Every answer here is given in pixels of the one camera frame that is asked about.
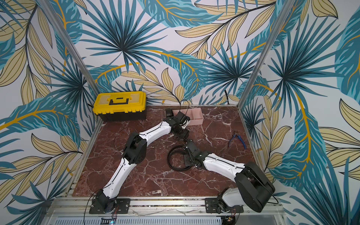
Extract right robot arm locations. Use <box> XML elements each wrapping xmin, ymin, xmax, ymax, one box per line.
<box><xmin>185</xmin><ymin>140</ymin><xmax>275</xmax><ymax>212</ymax></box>

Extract pink divided storage tray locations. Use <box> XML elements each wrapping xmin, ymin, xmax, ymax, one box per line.
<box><xmin>172</xmin><ymin>108</ymin><xmax>204</xmax><ymax>126</ymax></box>

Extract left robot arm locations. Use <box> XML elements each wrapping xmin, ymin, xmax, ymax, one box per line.
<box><xmin>95</xmin><ymin>109</ymin><xmax>190</xmax><ymax>207</ymax></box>

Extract blue handled pliers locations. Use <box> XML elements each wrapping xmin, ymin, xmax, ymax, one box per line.
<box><xmin>227</xmin><ymin>132</ymin><xmax>247</xmax><ymax>150</ymax></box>

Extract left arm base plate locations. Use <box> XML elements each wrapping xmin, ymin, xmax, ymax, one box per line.
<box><xmin>89</xmin><ymin>197</ymin><xmax>130</xmax><ymax>215</ymax></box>

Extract yellow black toolbox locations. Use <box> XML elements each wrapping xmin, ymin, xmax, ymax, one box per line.
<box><xmin>93</xmin><ymin>91</ymin><xmax>146</xmax><ymax>122</ymax></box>

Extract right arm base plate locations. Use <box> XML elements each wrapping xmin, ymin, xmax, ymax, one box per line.
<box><xmin>204</xmin><ymin>197</ymin><xmax>244</xmax><ymax>214</ymax></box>

